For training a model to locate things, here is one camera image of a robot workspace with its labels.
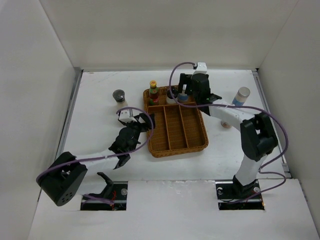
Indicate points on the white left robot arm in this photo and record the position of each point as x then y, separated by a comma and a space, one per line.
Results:
71, 175

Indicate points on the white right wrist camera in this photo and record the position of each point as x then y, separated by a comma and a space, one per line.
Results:
200, 68

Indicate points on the red label spice jar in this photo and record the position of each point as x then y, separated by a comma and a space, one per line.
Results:
225, 125

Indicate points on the yellow cap red sauce bottle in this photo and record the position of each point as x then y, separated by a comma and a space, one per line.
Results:
153, 93

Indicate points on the brown wicker divided basket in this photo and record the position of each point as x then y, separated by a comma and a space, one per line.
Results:
178, 129

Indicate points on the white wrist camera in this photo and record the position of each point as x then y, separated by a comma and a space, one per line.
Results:
200, 68
126, 116

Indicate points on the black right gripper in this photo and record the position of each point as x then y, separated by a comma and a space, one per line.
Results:
185, 79

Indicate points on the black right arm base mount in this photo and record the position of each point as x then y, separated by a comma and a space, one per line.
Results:
231, 200

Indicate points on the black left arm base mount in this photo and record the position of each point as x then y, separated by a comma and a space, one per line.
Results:
113, 197

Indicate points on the dark lid spice jar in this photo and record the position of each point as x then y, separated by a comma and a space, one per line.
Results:
119, 97

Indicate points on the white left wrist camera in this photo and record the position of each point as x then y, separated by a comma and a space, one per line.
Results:
126, 116

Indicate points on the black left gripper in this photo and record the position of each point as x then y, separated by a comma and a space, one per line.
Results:
143, 126

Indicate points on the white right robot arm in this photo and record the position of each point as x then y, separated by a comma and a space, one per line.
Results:
257, 134

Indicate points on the blue label salt jar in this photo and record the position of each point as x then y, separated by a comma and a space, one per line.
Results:
241, 96
183, 97

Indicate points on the black cap white bottle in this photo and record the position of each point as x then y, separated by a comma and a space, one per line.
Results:
171, 99

